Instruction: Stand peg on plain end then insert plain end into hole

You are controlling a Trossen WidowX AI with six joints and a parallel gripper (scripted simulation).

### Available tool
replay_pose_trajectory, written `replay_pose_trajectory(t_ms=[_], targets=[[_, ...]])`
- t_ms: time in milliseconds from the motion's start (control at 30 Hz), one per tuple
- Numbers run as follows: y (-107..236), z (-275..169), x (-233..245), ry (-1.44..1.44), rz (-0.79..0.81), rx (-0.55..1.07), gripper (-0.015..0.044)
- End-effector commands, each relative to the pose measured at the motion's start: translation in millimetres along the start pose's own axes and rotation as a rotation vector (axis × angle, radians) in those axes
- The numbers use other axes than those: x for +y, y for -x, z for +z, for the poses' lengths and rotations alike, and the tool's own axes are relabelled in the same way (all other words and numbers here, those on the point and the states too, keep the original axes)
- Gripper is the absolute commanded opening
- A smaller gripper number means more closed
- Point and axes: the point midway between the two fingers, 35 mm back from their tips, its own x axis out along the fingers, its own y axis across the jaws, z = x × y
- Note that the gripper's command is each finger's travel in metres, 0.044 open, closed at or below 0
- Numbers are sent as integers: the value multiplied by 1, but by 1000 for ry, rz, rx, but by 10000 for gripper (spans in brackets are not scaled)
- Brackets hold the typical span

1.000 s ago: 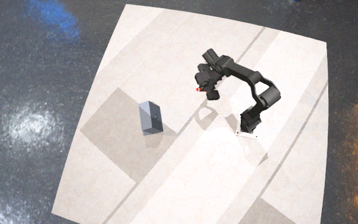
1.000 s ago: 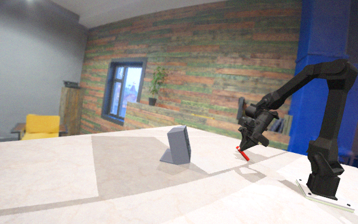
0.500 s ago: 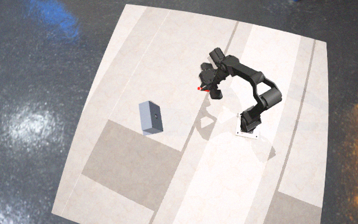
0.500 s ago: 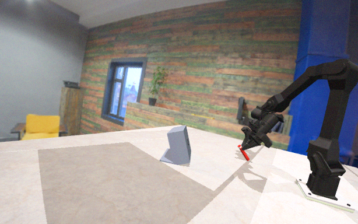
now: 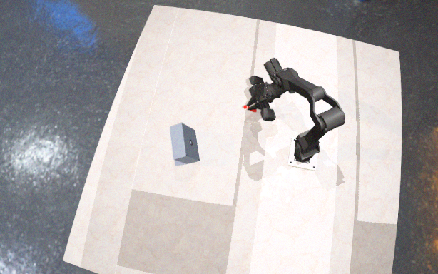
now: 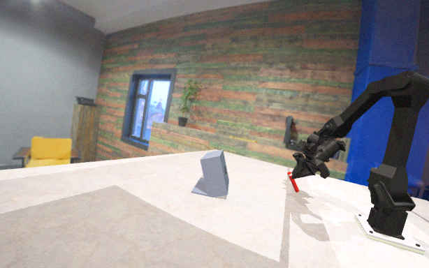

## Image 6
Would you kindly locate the red peg with white band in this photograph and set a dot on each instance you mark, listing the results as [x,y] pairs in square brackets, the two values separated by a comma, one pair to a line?
[293,182]

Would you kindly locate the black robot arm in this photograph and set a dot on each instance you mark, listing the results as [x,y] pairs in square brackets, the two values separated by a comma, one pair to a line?
[388,184]

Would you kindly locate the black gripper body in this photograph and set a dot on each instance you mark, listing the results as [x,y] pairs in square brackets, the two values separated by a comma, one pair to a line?
[317,161]

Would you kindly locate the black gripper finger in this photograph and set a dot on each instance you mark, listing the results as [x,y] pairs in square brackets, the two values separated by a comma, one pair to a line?
[297,167]
[304,171]

